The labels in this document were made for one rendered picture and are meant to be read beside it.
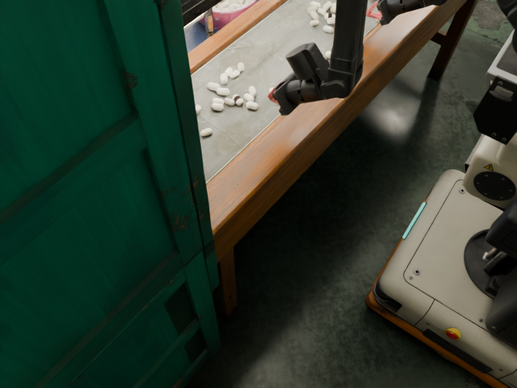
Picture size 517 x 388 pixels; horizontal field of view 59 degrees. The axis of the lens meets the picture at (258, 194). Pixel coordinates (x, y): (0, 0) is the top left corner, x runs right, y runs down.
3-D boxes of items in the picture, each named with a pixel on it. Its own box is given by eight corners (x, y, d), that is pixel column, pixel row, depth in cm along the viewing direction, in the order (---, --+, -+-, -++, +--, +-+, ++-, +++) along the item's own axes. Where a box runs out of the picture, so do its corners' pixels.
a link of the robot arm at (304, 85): (325, 104, 102) (339, 89, 104) (311, 77, 99) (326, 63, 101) (305, 107, 107) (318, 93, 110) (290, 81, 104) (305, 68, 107)
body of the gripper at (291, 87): (269, 94, 109) (289, 89, 103) (295, 71, 113) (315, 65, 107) (282, 116, 112) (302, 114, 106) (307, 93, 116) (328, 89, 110)
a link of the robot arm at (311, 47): (347, 95, 96) (361, 75, 101) (322, 45, 91) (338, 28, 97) (302, 108, 104) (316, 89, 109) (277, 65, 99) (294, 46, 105)
